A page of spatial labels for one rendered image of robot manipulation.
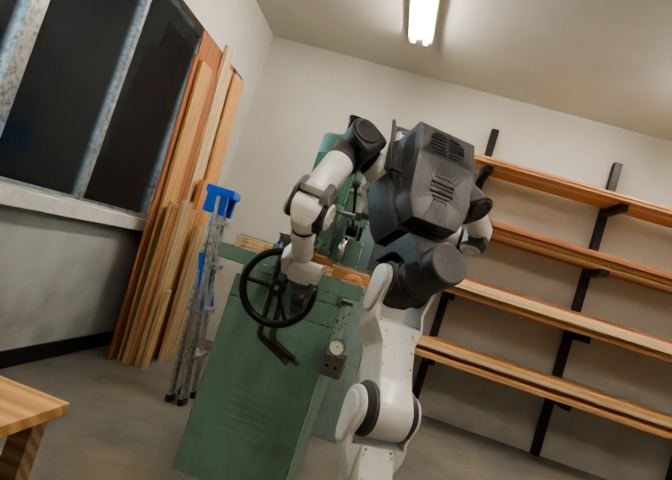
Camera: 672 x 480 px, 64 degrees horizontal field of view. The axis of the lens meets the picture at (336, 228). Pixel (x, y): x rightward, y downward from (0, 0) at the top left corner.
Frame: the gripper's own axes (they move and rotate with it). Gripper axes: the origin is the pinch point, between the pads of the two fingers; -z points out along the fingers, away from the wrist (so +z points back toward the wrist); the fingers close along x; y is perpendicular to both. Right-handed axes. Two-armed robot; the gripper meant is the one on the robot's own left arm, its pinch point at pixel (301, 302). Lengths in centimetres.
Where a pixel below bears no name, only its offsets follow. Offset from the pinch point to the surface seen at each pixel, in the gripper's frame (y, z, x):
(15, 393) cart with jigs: 29, 60, -68
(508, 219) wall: -81, -186, 222
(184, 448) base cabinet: 27, -57, -51
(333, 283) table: -3.8, -17.5, 20.5
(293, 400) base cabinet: -6.1, -41.1, -20.6
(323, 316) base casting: -4.9, -24.2, 9.0
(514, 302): -99, -170, 139
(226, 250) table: 41.3, -17.9, 16.3
